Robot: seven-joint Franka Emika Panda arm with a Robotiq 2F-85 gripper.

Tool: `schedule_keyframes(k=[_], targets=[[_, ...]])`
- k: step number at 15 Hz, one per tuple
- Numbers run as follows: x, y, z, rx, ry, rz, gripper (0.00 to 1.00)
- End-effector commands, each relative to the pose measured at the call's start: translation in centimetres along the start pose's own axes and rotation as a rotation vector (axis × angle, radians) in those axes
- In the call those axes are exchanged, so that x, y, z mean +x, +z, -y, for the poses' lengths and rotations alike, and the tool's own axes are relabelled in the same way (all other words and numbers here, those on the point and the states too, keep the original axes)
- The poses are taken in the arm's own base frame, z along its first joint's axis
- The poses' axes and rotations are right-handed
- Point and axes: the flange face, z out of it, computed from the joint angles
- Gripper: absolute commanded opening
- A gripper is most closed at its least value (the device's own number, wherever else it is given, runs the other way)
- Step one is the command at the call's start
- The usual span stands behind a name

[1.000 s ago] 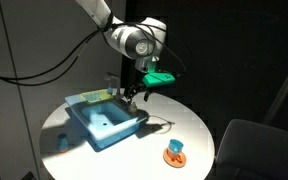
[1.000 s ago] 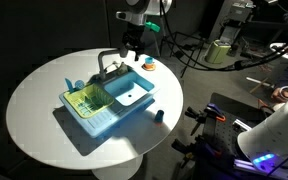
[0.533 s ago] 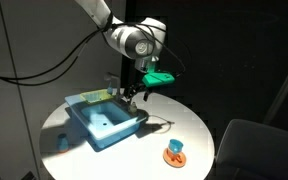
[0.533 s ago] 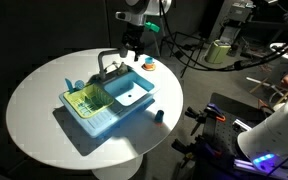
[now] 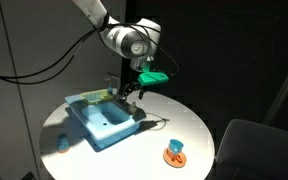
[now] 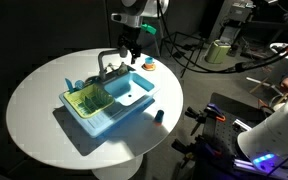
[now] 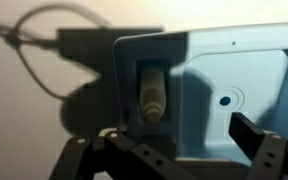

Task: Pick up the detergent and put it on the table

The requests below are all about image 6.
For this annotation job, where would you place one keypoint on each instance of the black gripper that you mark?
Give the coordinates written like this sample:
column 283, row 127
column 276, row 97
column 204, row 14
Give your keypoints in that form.
column 129, row 36

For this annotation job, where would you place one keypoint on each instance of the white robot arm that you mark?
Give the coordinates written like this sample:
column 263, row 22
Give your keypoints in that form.
column 137, row 10

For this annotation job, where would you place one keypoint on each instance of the white robot base blue light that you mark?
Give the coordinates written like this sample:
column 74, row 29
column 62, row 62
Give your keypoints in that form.
column 274, row 133

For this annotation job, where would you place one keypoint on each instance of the blue toy cup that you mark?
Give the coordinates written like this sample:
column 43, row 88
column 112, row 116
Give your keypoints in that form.
column 149, row 60

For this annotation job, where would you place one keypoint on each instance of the orange toy saucer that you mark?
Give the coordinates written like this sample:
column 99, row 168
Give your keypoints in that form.
column 149, row 67

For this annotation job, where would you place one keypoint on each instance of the grey toy faucet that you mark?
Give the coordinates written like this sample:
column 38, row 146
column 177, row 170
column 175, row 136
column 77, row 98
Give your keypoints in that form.
column 101, row 65

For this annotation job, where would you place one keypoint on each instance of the blue toy sink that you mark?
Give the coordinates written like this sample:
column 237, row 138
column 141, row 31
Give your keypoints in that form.
column 130, row 90

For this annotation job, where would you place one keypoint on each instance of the blue toy plate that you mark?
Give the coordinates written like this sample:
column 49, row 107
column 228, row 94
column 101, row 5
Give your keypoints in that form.
column 79, row 85

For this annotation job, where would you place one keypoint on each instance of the yellow-green dish rack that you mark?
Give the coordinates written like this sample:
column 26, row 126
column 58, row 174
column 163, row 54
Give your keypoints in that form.
column 89, row 101

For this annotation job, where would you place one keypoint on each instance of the blue toy utensil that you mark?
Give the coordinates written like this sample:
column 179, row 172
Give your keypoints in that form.
column 69, row 86

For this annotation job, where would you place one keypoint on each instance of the small blue cup orange base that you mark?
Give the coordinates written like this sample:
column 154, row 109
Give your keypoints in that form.
column 159, row 117

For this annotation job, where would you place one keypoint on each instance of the green bin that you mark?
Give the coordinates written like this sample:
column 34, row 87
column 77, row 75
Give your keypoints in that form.
column 217, row 51

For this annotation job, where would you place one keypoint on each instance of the black clamp orange tip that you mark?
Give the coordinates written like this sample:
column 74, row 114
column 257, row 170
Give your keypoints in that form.
column 205, row 115

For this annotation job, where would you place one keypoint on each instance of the grey equipment cabinet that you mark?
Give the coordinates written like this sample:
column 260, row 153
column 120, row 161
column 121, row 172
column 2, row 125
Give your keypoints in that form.
column 234, row 20

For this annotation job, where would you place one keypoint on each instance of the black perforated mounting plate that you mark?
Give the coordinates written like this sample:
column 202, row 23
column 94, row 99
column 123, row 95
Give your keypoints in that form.
column 227, row 123

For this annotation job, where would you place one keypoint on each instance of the wooden sticks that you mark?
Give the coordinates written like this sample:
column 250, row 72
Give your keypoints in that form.
column 264, row 85

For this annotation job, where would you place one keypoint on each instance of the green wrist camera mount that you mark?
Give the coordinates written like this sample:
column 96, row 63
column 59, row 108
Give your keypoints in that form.
column 149, row 28

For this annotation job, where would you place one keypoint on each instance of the black metal stand frame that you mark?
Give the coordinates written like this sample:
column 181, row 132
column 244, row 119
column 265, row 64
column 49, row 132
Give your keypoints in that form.
column 180, row 46

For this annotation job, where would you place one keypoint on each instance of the white table pedestal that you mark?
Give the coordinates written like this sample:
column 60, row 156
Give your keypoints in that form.
column 117, row 168

